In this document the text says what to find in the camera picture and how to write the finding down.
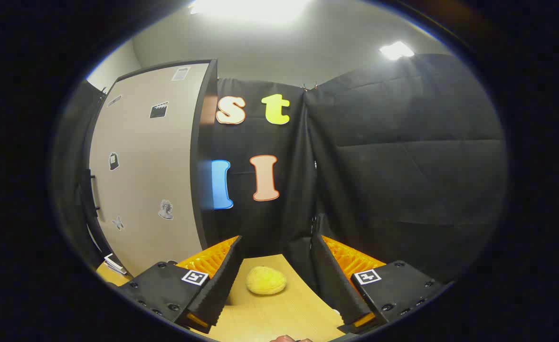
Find yellow sponge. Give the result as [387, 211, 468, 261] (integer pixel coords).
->
[246, 266, 288, 295]

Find large ceiling light panel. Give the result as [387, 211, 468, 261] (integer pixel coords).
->
[188, 0, 311, 23]

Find black cabinet door handle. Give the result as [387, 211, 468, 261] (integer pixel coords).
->
[81, 169, 102, 223]

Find black backdrop cloth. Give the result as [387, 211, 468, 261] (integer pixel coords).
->
[51, 53, 508, 285]

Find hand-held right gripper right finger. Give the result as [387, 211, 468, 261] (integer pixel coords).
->
[310, 233, 453, 334]

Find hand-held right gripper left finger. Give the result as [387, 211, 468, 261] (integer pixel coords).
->
[118, 235, 243, 333]

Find light grey cabinet door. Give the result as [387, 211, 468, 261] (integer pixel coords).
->
[89, 62, 212, 277]

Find white book with portrait cover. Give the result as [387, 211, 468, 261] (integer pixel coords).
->
[104, 254, 128, 276]

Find dark grey cabinet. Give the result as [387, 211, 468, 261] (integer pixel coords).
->
[82, 59, 219, 278]

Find small ceiling light panel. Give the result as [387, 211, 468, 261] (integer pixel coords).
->
[379, 41, 416, 61]

